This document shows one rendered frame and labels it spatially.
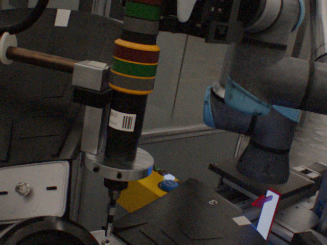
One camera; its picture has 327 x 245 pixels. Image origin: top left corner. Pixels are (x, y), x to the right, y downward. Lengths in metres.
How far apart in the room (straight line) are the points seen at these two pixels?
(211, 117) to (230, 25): 0.66
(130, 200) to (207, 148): 0.85
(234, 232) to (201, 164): 1.17
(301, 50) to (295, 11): 6.60
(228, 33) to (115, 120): 0.16
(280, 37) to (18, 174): 0.39
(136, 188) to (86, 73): 0.55
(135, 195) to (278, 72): 0.47
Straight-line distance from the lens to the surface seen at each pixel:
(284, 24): 0.59
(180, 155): 1.61
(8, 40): 0.43
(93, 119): 0.39
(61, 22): 0.55
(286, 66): 0.60
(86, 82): 0.38
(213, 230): 0.56
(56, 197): 0.42
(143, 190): 0.89
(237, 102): 0.59
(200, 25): 0.42
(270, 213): 0.72
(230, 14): 0.44
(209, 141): 1.72
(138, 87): 0.36
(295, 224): 1.18
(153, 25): 0.36
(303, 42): 7.19
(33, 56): 0.42
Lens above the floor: 1.47
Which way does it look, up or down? 17 degrees down
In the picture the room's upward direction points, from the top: 11 degrees clockwise
